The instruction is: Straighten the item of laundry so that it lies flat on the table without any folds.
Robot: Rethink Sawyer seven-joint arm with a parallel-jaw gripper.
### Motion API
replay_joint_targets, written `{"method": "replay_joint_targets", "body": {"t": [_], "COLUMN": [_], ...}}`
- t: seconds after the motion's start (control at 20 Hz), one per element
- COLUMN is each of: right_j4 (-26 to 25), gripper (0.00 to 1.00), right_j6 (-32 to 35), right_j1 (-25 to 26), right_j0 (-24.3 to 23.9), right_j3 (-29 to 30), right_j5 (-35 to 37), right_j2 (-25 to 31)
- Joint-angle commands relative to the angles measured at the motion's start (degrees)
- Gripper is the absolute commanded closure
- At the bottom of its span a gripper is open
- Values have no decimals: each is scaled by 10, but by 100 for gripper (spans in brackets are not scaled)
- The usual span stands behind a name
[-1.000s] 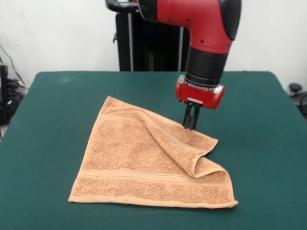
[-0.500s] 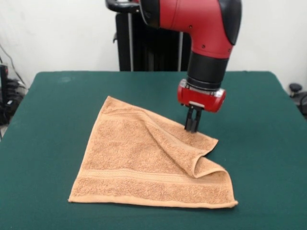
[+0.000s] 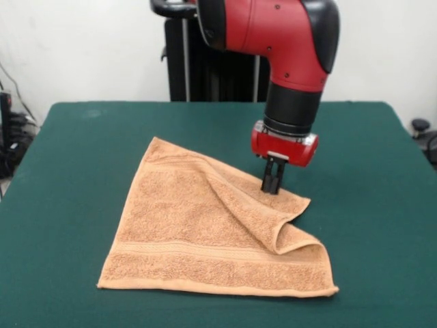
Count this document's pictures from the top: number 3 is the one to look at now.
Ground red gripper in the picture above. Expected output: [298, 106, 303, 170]
[251, 120, 320, 195]

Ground tan terry cloth towel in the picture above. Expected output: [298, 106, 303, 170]
[96, 136, 340, 297]

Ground dark green table cloth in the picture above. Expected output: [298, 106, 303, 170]
[0, 100, 437, 328]

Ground black electronics box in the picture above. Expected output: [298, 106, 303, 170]
[0, 90, 14, 179]

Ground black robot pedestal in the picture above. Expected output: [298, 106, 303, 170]
[150, 0, 270, 103]

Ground black cable bundle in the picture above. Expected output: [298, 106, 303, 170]
[9, 112, 41, 144]

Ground grey wall cable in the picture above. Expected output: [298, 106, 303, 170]
[0, 63, 38, 124]

